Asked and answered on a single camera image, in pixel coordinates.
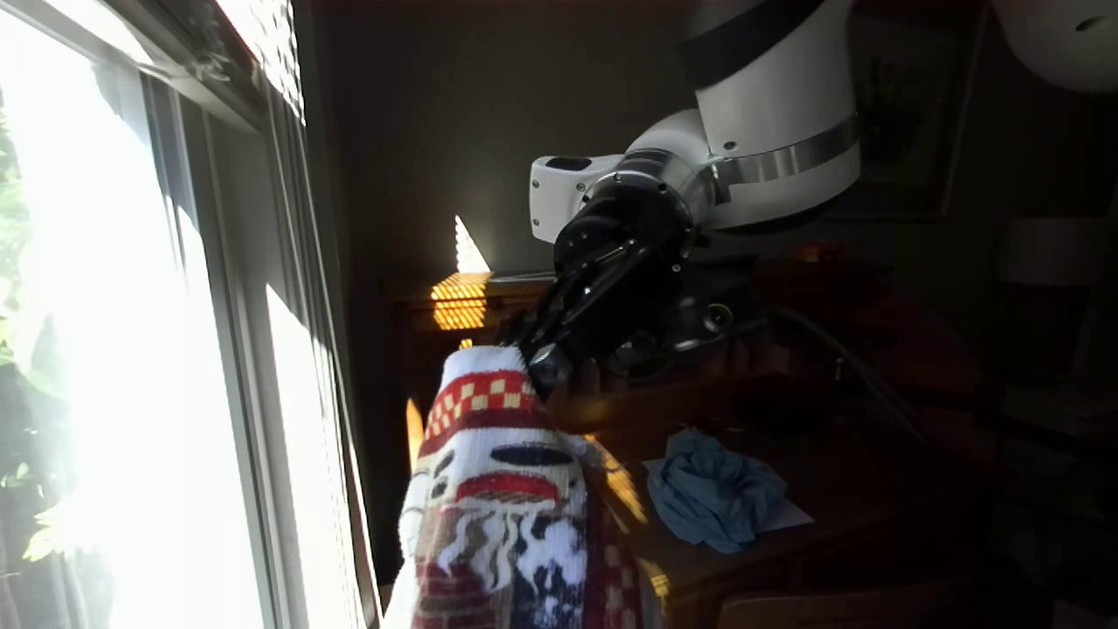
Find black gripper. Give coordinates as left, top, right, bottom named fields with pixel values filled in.
left=509, top=172, right=691, bottom=405

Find white and red towel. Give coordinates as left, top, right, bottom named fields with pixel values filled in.
left=381, top=341, right=664, bottom=629

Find window blind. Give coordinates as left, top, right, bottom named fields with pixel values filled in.
left=206, top=0, right=311, bottom=129

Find blue cloth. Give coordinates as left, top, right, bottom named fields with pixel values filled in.
left=644, top=427, right=793, bottom=558

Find thin blind wand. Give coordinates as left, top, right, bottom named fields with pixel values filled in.
left=269, top=110, right=387, bottom=615

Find wooden desk with hutch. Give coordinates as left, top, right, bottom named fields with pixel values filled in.
left=399, top=256, right=1010, bottom=629

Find green tree foliage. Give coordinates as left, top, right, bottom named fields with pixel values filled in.
left=0, top=117, right=118, bottom=629

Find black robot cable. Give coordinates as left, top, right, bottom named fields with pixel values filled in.
left=763, top=297, right=940, bottom=451

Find window with frame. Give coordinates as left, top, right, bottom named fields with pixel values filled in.
left=0, top=0, right=395, bottom=629

